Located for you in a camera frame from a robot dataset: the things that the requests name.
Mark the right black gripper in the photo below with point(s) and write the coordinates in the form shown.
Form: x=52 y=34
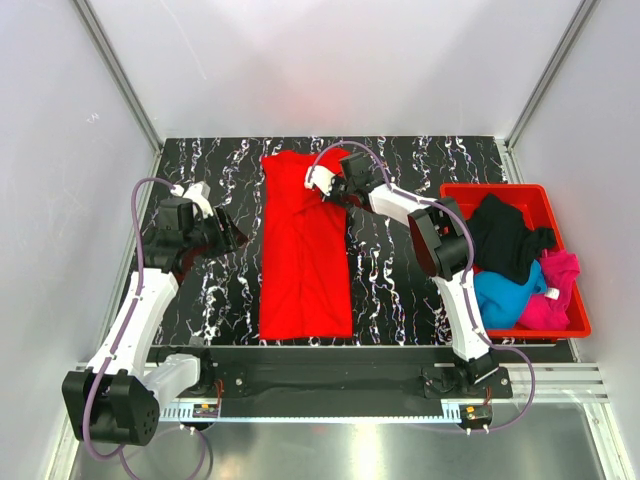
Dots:
x=336 y=181

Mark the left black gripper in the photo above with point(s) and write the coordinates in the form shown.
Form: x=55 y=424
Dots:
x=232 y=235

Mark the red t shirt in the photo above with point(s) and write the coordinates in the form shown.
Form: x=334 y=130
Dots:
x=306 y=289

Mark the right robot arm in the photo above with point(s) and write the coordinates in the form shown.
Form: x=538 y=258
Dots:
x=442 y=245

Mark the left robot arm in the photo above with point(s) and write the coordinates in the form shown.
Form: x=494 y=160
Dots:
x=125 y=350

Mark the black t shirt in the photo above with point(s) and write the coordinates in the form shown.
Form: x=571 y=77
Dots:
x=503 y=243

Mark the left yellow connector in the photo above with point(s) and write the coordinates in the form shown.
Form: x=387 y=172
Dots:
x=206 y=410

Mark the blue t shirt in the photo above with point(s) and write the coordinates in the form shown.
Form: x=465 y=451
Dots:
x=502 y=301

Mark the pink t shirt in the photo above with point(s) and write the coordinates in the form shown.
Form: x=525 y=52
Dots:
x=547 y=308

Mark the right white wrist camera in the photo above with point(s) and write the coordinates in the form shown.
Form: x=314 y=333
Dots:
x=321 y=179

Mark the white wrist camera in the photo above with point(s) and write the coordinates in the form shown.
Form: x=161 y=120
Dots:
x=198 y=194
x=321 y=179

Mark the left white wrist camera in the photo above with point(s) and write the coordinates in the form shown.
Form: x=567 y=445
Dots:
x=198 y=194

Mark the left aluminium frame post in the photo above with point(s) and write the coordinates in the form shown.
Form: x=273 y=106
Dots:
x=109 y=56

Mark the aluminium frame post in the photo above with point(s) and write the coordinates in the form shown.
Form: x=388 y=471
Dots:
x=561 y=52
x=109 y=56

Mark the right aluminium frame post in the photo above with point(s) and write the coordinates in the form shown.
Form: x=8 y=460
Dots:
x=561 y=52

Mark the aluminium rail with cable duct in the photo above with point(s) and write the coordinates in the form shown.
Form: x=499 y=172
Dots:
x=550 y=383

